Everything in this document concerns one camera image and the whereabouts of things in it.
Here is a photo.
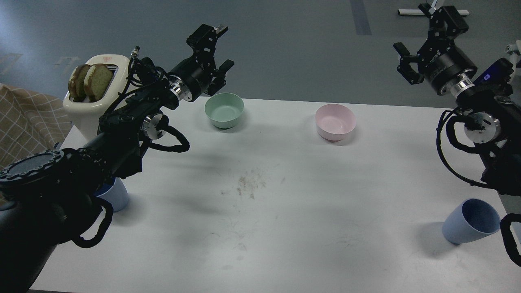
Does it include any white stand base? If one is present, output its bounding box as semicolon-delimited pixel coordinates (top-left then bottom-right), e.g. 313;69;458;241
397;0;470;17

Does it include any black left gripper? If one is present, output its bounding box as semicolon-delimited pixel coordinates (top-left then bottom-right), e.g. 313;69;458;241
168;24;235;102

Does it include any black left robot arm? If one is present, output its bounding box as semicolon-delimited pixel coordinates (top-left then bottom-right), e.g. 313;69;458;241
1;24;234;293

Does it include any green bowl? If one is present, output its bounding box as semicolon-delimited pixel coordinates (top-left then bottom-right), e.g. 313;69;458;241
204;93;245;129

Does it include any pink bowl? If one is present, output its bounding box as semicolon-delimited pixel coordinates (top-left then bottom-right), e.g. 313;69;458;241
314;104;357;142

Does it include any toast slice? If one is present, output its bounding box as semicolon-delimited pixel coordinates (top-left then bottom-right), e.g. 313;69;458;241
83;63;114;103
68;64;91;102

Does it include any white chair frame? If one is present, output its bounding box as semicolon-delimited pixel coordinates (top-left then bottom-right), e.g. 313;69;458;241
505;39;521;84

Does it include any cream white toaster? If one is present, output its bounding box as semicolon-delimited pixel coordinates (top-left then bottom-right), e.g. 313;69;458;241
63;54;130;140

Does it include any blue cup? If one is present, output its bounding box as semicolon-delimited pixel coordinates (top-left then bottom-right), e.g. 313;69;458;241
442;198;501;245
94;177;130;212

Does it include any right toast slice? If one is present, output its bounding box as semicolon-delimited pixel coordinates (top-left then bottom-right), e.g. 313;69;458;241
83;63;114;103

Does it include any left toast slice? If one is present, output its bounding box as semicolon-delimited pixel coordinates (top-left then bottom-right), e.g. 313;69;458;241
68;64;91;102

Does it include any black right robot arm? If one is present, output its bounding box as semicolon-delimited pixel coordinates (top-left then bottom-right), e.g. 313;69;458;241
393;3;520;196

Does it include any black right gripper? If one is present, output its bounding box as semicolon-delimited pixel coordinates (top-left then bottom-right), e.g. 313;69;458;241
393;2;477;96

